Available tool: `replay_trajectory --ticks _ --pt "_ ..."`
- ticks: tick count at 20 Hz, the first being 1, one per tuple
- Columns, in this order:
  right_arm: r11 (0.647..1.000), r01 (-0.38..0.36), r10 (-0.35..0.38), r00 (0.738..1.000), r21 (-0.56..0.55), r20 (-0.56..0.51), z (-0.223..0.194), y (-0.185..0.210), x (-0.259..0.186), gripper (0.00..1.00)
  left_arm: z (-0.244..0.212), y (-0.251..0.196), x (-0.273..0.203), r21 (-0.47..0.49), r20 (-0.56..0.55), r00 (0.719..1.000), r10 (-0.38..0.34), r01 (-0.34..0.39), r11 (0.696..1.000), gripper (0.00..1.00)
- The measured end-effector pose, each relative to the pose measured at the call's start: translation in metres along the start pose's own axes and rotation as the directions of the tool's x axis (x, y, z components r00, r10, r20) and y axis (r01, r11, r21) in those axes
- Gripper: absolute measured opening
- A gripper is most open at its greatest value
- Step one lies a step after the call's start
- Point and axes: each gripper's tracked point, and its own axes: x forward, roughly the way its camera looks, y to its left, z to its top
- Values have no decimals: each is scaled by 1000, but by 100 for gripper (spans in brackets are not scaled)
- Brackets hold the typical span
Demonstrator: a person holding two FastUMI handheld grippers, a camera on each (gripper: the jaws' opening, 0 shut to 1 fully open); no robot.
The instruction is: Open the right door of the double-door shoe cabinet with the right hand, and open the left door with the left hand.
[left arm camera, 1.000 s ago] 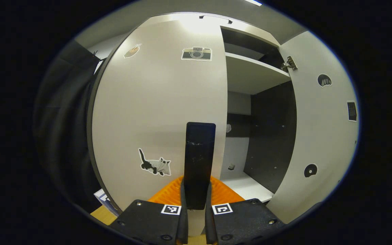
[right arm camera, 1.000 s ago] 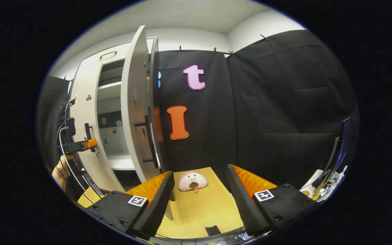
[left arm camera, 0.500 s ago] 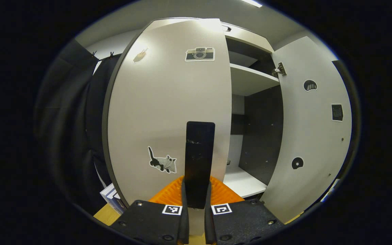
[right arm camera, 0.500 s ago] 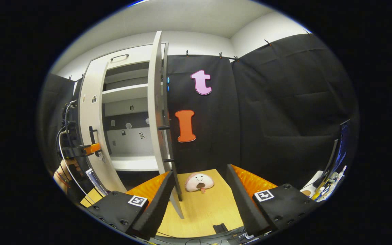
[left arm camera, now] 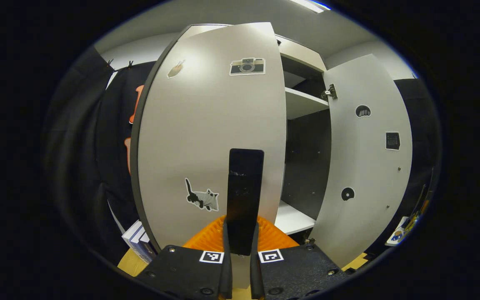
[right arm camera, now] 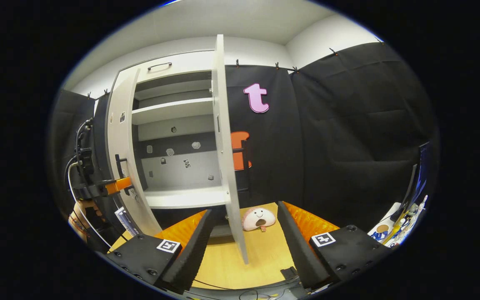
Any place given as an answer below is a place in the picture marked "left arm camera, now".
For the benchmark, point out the colourful cartoon sheet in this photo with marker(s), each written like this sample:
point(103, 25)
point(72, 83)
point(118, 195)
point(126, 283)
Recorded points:
point(398, 233)

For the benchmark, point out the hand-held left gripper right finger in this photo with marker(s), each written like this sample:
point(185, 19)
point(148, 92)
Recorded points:
point(256, 275)

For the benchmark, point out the long ceiling light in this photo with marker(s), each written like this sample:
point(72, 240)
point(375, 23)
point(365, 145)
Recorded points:
point(308, 5)

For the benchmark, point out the cabinet door with camera sticker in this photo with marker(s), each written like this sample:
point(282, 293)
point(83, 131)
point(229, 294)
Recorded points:
point(206, 125)

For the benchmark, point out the blue and white book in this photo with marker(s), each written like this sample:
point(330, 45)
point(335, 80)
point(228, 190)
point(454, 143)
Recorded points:
point(140, 241)

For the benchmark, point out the metal door hinge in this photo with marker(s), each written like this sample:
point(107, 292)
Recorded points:
point(331, 92)

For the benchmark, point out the beige double-door shoe cabinet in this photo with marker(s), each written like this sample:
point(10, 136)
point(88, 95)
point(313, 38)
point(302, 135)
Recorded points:
point(306, 158)

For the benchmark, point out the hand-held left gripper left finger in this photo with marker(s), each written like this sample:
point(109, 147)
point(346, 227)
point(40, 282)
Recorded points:
point(226, 275)

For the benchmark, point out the cabinet door with black cat sticker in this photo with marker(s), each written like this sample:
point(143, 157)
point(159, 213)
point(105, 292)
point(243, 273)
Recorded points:
point(361, 166)

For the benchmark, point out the black backdrop cloth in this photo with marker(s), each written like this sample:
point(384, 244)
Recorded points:
point(81, 166)

